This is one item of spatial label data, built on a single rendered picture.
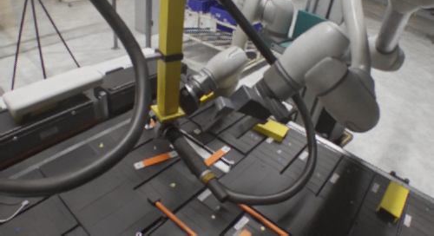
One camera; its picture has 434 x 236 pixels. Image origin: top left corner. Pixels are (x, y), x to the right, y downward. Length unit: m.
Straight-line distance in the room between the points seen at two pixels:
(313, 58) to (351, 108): 0.15
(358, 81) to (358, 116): 0.08
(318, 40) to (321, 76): 0.08
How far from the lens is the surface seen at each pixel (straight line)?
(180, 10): 0.75
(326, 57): 0.64
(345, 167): 1.15
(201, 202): 0.87
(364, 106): 0.70
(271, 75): 0.67
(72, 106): 1.09
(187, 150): 0.83
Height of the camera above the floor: 1.69
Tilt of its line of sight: 35 degrees down
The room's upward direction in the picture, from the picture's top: 9 degrees clockwise
